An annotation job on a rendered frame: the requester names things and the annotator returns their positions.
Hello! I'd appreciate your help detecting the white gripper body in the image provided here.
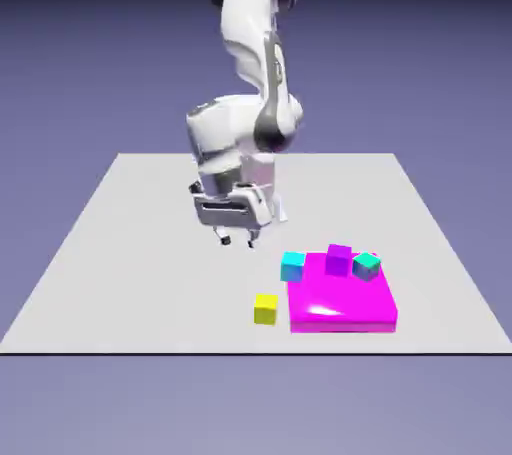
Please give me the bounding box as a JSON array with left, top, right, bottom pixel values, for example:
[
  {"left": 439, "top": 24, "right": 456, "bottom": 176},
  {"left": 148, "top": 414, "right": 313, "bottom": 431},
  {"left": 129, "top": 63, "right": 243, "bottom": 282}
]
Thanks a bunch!
[{"left": 193, "top": 187, "right": 275, "bottom": 232}]

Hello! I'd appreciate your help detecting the small green cube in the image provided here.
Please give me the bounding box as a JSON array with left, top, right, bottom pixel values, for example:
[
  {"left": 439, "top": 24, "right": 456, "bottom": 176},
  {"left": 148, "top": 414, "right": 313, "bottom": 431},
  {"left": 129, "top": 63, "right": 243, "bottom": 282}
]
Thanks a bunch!
[{"left": 351, "top": 251, "right": 382, "bottom": 283}]

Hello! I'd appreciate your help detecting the small yellow cube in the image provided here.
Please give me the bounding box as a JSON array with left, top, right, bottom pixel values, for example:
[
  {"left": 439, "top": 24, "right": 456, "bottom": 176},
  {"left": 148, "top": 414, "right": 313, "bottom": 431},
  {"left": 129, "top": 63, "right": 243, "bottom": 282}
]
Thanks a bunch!
[{"left": 253, "top": 293, "right": 280, "bottom": 326}]

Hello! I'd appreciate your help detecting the small cyan cube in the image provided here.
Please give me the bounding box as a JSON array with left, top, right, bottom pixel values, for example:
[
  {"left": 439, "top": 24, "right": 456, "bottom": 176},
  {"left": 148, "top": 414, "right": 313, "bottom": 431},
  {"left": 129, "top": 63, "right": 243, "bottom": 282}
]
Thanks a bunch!
[{"left": 279, "top": 251, "right": 307, "bottom": 283}]

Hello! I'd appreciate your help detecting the large magenta box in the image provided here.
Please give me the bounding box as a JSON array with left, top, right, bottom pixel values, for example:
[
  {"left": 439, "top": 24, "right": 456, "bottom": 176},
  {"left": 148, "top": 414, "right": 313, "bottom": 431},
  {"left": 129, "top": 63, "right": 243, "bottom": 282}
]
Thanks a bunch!
[{"left": 287, "top": 251, "right": 399, "bottom": 335}]

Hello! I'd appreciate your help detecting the small purple cube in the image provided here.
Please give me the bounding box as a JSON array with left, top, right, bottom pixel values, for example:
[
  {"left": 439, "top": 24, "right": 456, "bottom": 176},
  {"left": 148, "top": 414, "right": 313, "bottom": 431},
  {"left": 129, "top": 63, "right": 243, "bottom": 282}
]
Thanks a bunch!
[{"left": 324, "top": 243, "right": 353, "bottom": 277}]

